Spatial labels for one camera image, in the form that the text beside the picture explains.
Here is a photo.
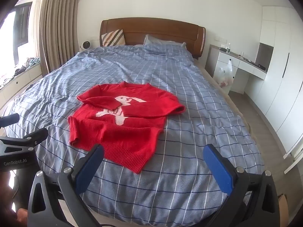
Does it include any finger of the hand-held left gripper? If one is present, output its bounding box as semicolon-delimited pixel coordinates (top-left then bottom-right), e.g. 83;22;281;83
0;113;20;128
22;128;49;150

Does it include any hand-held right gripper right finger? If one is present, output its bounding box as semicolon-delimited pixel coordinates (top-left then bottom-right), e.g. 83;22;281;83
203;144;281;227

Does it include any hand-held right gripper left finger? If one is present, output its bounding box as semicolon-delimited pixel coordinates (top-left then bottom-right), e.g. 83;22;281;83
27;144;105;227

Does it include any red sweater with white rabbit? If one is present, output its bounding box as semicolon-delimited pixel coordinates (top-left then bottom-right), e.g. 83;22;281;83
68;81;186;174

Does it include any pile of clothes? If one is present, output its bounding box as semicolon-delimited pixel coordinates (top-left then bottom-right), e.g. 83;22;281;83
0;57;41;88

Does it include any white window bench cabinet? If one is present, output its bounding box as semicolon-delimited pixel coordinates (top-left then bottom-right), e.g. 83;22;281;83
0;63;44;109

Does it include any blue-grey checked duvet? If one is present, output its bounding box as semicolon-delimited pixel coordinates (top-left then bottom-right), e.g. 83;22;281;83
5;44;266;225

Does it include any white plastic bag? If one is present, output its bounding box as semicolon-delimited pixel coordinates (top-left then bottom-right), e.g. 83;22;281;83
217;59;235;88

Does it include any window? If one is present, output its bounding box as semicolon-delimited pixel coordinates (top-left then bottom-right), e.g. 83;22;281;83
9;1;34;63

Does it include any white desk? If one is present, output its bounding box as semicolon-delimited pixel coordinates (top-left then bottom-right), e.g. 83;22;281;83
205;44;268;94

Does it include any beige curtain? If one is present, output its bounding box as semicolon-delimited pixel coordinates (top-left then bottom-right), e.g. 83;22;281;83
39;0;82;77

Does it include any white wardrobe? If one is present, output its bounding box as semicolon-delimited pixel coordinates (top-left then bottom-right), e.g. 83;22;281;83
246;6;303;155

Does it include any striped cushion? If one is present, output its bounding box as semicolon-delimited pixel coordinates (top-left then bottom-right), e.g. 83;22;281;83
101;29;125;47

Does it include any blue-grey checked pillow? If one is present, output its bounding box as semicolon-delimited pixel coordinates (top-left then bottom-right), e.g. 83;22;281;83
143;34;187;55

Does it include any wooden bed headboard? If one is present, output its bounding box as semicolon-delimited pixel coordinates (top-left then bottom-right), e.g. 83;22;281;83
99;17;206;61

